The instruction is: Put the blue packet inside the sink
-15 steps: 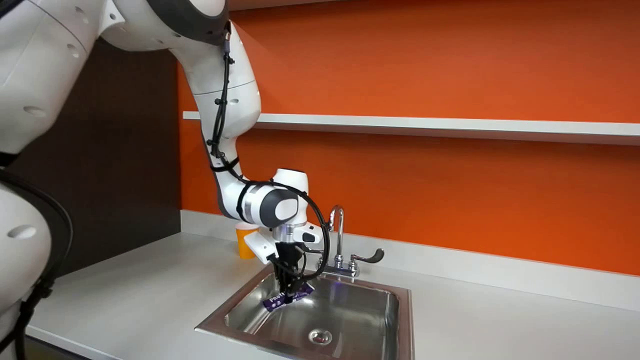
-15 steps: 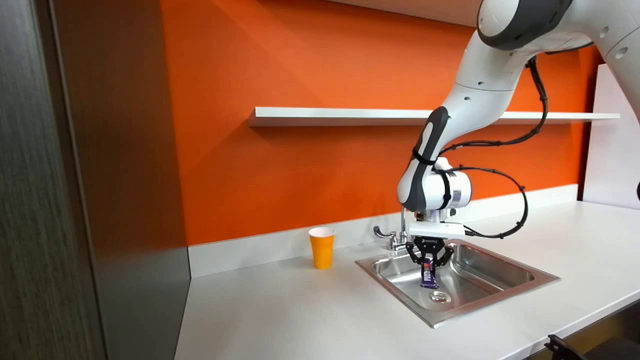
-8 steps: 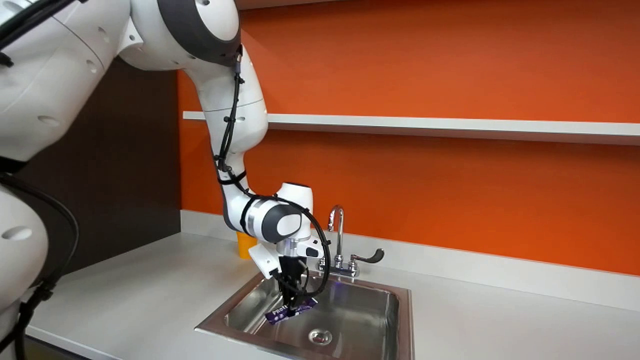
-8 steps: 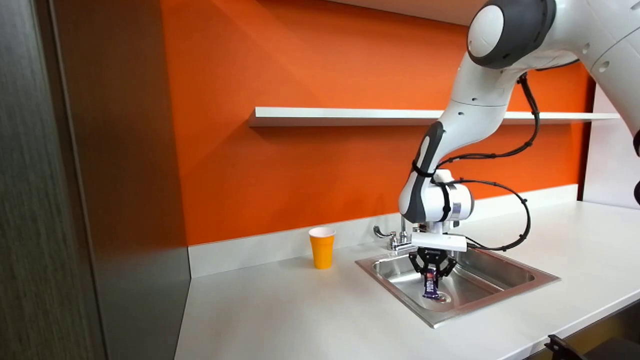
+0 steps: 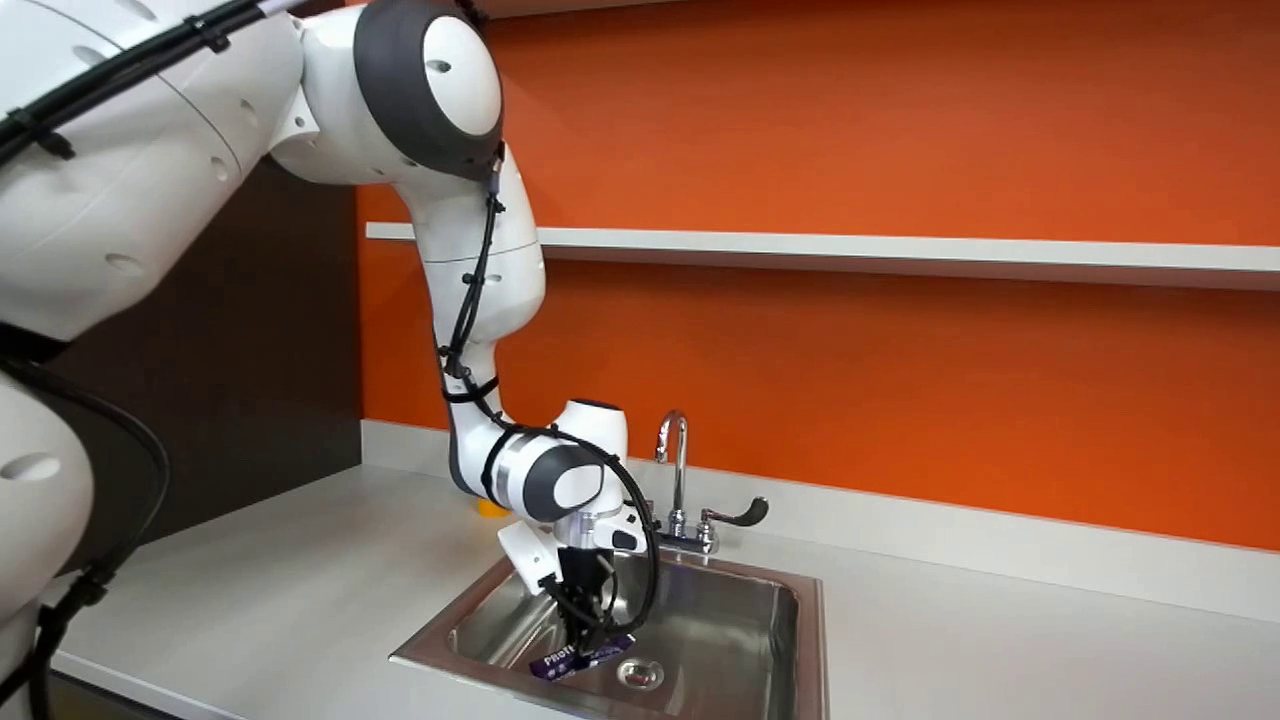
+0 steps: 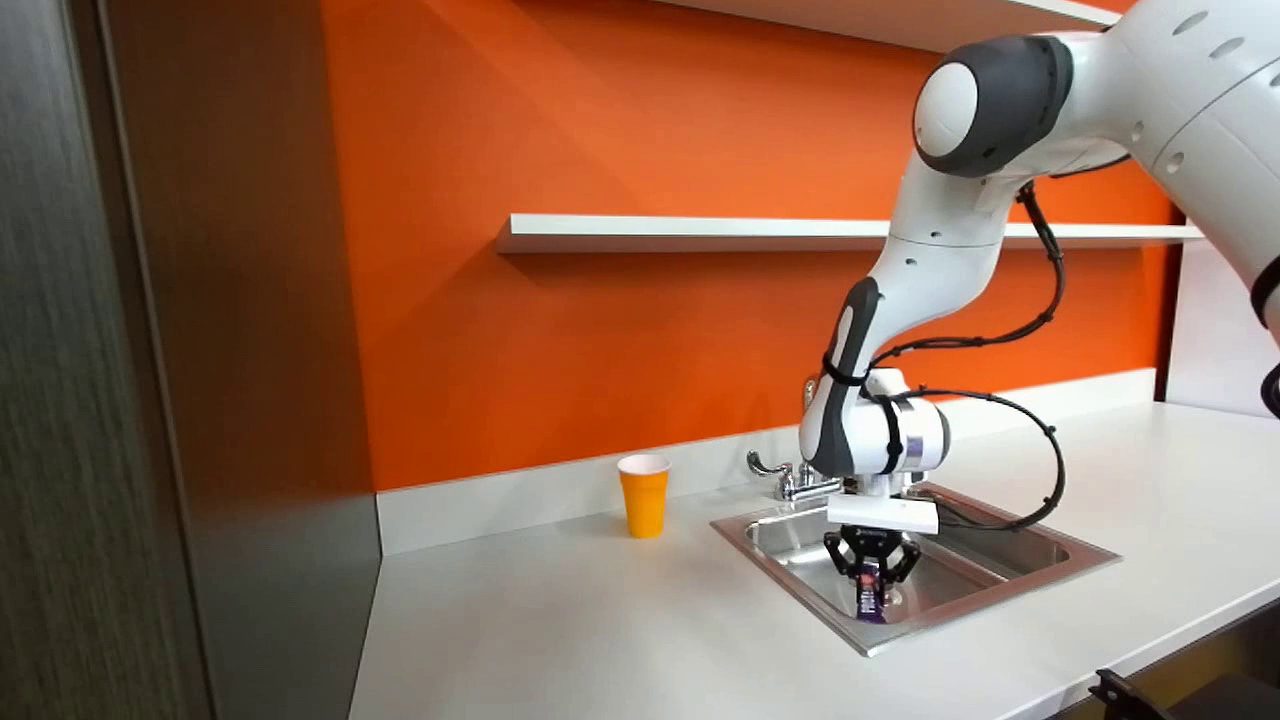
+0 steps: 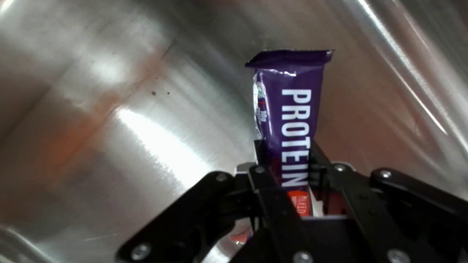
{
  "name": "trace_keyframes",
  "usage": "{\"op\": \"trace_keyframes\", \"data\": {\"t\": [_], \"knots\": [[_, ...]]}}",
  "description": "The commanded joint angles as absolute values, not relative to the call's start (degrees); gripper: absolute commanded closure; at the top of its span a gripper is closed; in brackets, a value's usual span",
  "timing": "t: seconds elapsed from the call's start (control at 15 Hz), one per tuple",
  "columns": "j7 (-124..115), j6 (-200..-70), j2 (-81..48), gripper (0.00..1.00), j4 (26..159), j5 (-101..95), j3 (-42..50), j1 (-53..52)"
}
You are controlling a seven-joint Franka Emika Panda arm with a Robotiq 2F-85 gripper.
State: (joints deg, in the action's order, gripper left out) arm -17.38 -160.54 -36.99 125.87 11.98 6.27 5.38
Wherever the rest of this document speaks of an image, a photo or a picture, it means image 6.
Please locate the steel sink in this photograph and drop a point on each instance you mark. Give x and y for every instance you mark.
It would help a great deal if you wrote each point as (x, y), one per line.
(960, 575)

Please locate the orange paper cup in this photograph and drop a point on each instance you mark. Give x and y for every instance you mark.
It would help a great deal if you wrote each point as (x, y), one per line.
(645, 500)

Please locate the tall grey cabinet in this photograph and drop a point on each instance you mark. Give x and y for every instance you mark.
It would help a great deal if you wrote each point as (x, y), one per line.
(150, 400)

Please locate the white wall shelf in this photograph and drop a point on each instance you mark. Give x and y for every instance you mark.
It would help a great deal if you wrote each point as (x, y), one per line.
(900, 20)
(700, 233)

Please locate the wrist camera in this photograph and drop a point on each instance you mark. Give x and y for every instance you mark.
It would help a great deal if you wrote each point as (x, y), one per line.
(885, 514)

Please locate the chrome tap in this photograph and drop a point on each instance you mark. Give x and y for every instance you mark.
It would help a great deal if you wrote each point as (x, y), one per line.
(790, 482)

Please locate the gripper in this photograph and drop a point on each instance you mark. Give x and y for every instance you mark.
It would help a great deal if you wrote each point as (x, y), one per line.
(873, 538)

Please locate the blue packet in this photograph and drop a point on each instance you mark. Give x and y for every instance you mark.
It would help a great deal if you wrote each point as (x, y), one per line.
(870, 595)

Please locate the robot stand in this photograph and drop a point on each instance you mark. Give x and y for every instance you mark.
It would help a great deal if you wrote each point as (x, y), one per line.
(1225, 700)

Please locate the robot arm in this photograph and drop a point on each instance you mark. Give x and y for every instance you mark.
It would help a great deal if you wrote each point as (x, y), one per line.
(950, 270)

